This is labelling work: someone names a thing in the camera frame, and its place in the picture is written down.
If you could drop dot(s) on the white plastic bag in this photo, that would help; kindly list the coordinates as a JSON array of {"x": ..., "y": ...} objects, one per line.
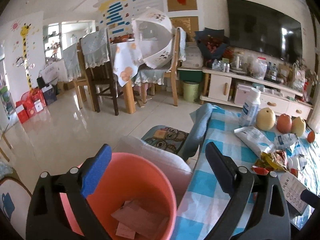
[{"x": 174, "y": 167}]

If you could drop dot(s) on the dark wooden chair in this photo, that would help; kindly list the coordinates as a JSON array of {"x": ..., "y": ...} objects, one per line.
[{"x": 94, "y": 55}]

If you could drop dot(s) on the yellow green snack bag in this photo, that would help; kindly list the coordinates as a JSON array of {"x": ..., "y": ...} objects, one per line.
[{"x": 273, "y": 161}]

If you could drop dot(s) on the red apple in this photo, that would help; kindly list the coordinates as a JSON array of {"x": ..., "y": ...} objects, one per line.
[{"x": 284, "y": 123}]

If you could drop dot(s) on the pink plastic bucket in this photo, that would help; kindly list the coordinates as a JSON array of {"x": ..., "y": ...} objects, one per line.
[{"x": 131, "y": 177}]

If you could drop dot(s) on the green waste bin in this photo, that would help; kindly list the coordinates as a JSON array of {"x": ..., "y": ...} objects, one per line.
[{"x": 190, "y": 91}]

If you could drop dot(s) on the red snack wrapper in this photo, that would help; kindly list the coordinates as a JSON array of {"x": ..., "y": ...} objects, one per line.
[{"x": 260, "y": 170}]

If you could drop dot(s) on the white tv cabinet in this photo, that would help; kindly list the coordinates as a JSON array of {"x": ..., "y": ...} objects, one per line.
[{"x": 228, "y": 88}]

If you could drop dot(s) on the white blue bottle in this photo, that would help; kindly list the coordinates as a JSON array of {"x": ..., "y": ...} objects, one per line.
[{"x": 250, "y": 108}]

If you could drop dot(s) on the wooden dining chair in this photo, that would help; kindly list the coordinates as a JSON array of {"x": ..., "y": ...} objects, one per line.
[{"x": 146, "y": 75}]

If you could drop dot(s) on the white printed carton box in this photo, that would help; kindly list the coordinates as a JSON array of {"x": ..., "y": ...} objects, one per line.
[{"x": 292, "y": 189}]

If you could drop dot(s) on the large yellow pear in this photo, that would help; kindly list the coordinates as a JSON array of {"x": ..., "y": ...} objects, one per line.
[{"x": 265, "y": 119}]

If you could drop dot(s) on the white today wrapper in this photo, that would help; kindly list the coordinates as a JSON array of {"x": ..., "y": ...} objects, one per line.
[{"x": 297, "y": 162}]

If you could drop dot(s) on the red gift boxes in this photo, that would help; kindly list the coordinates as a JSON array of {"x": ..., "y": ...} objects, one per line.
[{"x": 31, "y": 103}]

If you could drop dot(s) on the small orange tangerine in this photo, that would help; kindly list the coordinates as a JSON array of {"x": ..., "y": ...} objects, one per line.
[{"x": 311, "y": 137}]

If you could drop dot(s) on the white blue snack bag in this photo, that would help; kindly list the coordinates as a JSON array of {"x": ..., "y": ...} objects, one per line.
[{"x": 254, "y": 139}]

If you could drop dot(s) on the blue checkered tablecloth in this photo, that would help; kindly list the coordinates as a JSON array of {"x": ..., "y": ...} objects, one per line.
[{"x": 204, "y": 201}]

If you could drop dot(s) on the wooden dining table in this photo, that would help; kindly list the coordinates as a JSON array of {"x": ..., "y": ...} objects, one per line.
[{"x": 126, "y": 59}]

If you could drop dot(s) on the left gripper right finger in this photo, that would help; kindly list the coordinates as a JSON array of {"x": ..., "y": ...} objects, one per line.
[{"x": 269, "y": 218}]

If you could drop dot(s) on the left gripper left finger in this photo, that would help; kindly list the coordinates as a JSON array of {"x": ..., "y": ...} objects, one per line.
[{"x": 59, "y": 207}]

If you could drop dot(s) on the black flat television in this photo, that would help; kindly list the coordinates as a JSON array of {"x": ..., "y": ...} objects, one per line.
[{"x": 265, "y": 30}]

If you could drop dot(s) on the giraffe height wall sticker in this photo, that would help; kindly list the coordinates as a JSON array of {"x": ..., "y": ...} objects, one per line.
[{"x": 24, "y": 33}]

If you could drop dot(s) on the crumpled blue white wrapper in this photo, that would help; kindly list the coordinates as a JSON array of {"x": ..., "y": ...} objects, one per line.
[{"x": 285, "y": 141}]

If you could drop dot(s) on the small yellow pear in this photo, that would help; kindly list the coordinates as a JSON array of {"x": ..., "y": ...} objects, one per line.
[{"x": 298, "y": 126}]

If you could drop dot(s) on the dark flower bouquet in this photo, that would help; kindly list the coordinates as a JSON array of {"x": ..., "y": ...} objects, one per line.
[{"x": 212, "y": 43}]

